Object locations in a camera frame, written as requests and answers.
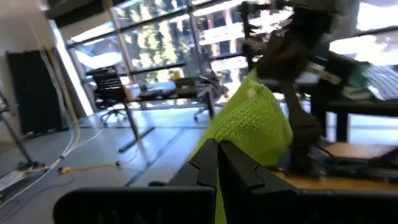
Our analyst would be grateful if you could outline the black desk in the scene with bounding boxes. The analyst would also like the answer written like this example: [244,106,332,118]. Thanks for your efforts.
[310,98,398,144]

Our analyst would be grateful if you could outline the desk with metal leg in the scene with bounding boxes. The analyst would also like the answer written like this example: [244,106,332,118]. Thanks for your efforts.
[118,77,219,154]

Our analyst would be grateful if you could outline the white cable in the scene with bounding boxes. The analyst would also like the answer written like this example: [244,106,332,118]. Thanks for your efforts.
[0,93,105,207]

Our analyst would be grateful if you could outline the black wall panel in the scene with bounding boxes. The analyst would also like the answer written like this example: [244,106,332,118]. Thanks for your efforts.
[6,49,63,135]

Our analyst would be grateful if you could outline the yellow extension cable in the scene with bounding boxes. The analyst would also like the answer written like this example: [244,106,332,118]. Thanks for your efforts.
[21,160,121,175]

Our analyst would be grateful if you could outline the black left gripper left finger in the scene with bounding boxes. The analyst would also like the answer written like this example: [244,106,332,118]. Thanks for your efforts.
[52,138,218,224]

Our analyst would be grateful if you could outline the green microfiber towel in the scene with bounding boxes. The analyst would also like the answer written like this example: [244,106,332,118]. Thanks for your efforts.
[189,67,294,224]

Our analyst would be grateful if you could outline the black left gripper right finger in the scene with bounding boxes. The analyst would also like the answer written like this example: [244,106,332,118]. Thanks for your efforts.
[219,141,398,224]

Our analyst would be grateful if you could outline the tan cable with black plug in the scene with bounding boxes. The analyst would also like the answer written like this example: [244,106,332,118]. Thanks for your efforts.
[114,145,141,167]

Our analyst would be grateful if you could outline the black office chair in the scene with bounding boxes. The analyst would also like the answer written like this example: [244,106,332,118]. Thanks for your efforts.
[91,67,129,126]

